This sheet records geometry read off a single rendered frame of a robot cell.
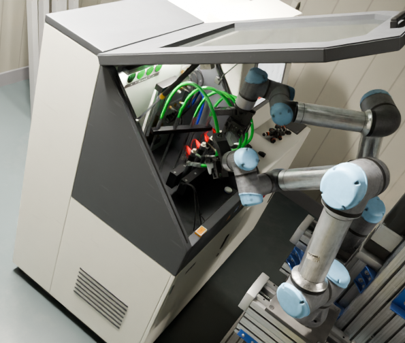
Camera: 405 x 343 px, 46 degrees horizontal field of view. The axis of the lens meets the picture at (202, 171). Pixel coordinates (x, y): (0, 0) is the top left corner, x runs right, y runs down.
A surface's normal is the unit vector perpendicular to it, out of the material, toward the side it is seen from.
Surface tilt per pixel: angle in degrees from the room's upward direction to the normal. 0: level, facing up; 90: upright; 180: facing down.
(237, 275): 0
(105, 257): 90
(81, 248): 90
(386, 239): 90
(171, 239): 90
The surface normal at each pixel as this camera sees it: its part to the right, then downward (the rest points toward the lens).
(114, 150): -0.51, 0.39
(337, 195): -0.71, 0.07
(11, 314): 0.32, -0.74
